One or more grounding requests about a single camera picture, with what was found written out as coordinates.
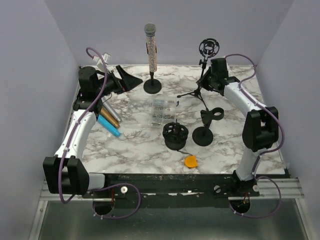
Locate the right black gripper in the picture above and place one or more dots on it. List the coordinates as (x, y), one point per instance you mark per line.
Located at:
(203, 82)

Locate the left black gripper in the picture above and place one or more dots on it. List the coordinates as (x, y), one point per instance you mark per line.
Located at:
(127, 81)

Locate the silver microphone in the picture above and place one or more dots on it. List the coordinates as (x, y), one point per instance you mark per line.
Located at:
(111, 110)

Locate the black tripod shock mount stand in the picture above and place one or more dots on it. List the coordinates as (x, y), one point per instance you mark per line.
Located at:
(208, 48)

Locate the gold microphone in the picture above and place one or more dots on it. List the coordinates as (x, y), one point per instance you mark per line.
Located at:
(106, 114)

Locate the blue microphone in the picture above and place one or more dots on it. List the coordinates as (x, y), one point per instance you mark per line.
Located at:
(108, 126)

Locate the shock mount round base stand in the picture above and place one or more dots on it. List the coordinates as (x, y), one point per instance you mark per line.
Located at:
(175, 135)

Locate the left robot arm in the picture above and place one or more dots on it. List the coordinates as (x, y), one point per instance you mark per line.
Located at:
(64, 171)

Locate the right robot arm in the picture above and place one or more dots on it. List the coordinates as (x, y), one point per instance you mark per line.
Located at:
(261, 127)

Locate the round base stand, glitter mic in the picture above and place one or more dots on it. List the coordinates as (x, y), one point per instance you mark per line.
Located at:
(152, 85)

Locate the glitter microphone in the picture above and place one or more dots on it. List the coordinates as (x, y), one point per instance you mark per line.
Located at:
(150, 31)

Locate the clear screw organizer box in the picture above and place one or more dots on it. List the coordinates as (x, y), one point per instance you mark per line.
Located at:
(163, 111)

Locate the orange tape measure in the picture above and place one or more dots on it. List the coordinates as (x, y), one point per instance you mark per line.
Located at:
(191, 162)

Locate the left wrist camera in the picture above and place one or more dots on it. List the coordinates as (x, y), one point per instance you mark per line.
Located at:
(102, 64)

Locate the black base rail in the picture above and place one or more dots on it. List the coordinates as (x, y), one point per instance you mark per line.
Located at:
(163, 191)

